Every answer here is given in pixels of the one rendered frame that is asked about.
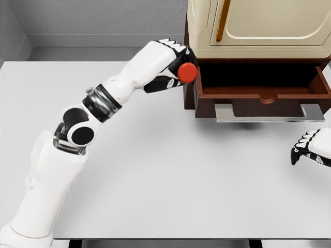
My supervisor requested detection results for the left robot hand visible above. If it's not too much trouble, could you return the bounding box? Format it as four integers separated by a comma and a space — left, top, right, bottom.
125, 38, 198, 94

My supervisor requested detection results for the brown wooden drawer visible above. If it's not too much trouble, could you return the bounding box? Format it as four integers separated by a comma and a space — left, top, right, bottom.
194, 63, 331, 123

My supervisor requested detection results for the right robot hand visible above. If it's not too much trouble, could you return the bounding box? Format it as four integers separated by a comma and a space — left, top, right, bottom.
290, 127, 331, 166

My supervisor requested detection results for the red round button switch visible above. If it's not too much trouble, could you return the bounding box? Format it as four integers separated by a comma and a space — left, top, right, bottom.
177, 62, 198, 84

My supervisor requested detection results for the brown wooden cabinet base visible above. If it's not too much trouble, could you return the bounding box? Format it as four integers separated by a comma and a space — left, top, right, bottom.
183, 11, 331, 111

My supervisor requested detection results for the cream cabinet with gold handle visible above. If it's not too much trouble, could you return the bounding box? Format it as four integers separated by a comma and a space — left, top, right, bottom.
186, 0, 331, 60

